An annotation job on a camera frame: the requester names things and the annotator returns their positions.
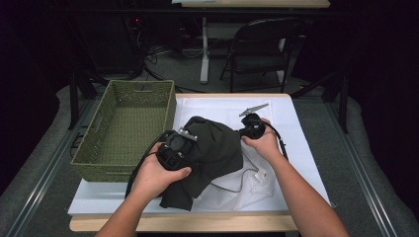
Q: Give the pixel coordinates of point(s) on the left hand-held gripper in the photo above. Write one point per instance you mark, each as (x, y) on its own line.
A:
(174, 151)

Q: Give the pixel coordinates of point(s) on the white board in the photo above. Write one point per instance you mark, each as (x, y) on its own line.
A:
(303, 131)

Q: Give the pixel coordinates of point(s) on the green woven basket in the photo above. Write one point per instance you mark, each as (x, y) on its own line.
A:
(131, 131)

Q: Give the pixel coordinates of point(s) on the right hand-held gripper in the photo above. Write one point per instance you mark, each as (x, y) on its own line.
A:
(253, 126)

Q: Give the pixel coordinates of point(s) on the person's right hand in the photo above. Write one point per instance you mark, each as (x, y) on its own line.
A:
(267, 144)

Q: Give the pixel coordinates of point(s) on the aluminium rail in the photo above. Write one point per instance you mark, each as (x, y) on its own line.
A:
(362, 168)
(54, 164)

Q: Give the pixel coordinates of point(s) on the light wooden table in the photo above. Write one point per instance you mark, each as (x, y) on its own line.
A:
(230, 223)

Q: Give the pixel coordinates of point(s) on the white mesh laundry bag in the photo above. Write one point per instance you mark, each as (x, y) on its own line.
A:
(243, 194)

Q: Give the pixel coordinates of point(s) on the dark green garment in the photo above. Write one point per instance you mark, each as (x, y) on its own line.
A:
(214, 151)

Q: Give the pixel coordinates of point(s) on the person's left hand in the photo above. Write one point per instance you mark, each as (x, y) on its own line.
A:
(154, 177)

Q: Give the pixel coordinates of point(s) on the white-legged wooden desk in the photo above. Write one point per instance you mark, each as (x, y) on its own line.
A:
(257, 4)

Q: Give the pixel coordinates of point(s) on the black metal stand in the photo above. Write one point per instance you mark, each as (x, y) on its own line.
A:
(74, 98)
(344, 105)

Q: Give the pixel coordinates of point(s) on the black folding chair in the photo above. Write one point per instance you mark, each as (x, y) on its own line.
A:
(257, 49)

